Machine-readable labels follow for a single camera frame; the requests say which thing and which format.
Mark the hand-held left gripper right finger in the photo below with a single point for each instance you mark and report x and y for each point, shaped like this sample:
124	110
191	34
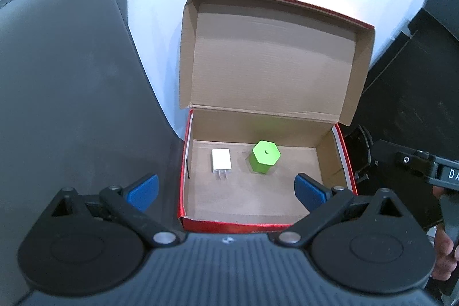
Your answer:
310	192

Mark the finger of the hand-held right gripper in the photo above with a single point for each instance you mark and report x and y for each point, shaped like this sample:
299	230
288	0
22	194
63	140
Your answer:
398	157

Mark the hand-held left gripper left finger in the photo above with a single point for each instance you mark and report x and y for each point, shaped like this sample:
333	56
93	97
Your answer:
143	191

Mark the red cardboard box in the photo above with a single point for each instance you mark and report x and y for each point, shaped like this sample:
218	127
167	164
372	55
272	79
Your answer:
272	69

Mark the person's right hand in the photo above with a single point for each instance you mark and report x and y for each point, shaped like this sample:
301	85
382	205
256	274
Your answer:
443	252

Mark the black ribbed plastic object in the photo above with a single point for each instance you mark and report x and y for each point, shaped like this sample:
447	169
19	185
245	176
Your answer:
360	155

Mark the green hexagonal container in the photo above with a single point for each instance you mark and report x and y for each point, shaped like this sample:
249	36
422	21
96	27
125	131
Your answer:
264	157

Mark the white wall charger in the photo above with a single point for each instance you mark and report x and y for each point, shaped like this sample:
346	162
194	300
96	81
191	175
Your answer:
220	161

